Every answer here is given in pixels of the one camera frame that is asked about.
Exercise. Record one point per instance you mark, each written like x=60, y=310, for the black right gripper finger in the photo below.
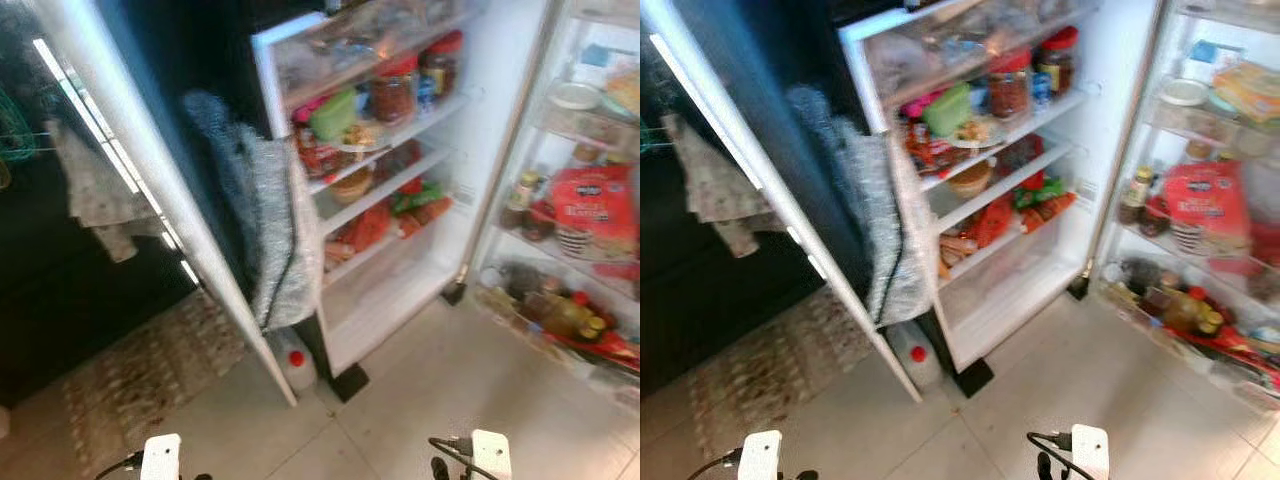
x=1044, y=467
x=439, y=469

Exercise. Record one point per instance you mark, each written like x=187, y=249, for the black glossy fridge door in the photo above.
x=178, y=205
x=782, y=200

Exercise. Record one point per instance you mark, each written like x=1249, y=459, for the black fridge white interior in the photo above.
x=1100, y=150
x=480, y=150

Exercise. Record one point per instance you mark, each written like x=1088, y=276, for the fridge door with shelves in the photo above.
x=560, y=60
x=1165, y=60

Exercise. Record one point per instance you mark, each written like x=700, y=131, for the beige patterned floor rug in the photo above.
x=150, y=375
x=770, y=375

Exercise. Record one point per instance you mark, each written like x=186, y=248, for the white jug red cap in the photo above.
x=912, y=360
x=293, y=365

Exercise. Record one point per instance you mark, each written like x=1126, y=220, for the clear crisper drawer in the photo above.
x=390, y=290
x=1010, y=290

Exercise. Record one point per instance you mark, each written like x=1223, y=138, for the amber bottle yellow cap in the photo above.
x=1190, y=312
x=565, y=315

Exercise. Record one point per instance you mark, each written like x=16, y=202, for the flat red packet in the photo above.
x=1245, y=350
x=615, y=350

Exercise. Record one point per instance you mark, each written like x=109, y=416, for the orange sausage pack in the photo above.
x=337, y=255
x=955, y=250

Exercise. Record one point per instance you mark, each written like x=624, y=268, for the bright red food packet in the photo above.
x=367, y=228
x=988, y=222

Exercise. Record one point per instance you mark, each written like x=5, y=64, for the grey hanging towel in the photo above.
x=875, y=215
x=255, y=220

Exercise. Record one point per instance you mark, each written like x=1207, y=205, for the striped cup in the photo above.
x=1188, y=238
x=575, y=243

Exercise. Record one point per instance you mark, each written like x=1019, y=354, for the green red snack packet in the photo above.
x=1040, y=192
x=415, y=197

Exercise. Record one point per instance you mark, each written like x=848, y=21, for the small sauce bottle yellow cap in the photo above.
x=522, y=200
x=1135, y=195

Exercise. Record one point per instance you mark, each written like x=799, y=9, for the beige patterned hanging cloth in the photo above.
x=715, y=185
x=95, y=195

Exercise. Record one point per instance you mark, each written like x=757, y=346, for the large red printed bag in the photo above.
x=1205, y=205
x=595, y=205

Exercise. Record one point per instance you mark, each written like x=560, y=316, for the dark red packet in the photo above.
x=400, y=160
x=1020, y=155

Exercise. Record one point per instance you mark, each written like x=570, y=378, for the plate with food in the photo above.
x=975, y=132
x=362, y=137

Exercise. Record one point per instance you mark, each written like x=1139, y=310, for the brown lid jar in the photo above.
x=585, y=152
x=1198, y=150

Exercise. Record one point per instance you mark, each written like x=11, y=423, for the green food container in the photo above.
x=335, y=115
x=946, y=110

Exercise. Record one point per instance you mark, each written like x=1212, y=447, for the clear jar red lid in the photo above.
x=393, y=95
x=1008, y=90

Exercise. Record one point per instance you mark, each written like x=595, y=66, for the blue can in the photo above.
x=1041, y=90
x=426, y=92

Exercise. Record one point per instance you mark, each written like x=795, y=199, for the pink lid container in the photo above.
x=920, y=100
x=305, y=105

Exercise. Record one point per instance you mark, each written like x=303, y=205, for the dark jar red lid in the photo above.
x=1058, y=65
x=441, y=68

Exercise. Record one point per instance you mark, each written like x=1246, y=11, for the yellow box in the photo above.
x=625, y=90
x=1250, y=92

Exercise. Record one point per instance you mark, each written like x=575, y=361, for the clear chiller drawer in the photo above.
x=950, y=45
x=350, y=45

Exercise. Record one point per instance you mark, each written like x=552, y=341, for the small blue packet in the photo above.
x=1205, y=50
x=597, y=55

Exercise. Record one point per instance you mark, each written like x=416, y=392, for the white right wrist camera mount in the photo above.
x=1089, y=452
x=491, y=456

